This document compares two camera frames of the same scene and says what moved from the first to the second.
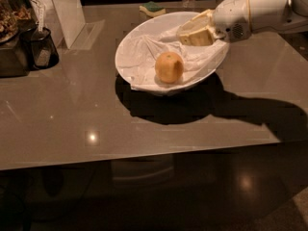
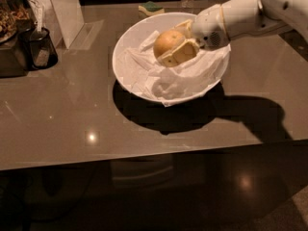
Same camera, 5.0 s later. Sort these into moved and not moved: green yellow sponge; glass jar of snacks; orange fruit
Moved: orange fruit
Not moved: green yellow sponge; glass jar of snacks
